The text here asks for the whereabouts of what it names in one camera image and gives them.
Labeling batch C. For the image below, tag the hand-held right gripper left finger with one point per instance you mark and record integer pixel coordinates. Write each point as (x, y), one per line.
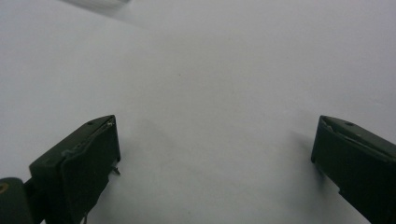
(79, 165)

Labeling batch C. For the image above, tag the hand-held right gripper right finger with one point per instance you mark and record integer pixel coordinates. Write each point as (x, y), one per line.
(358, 158)

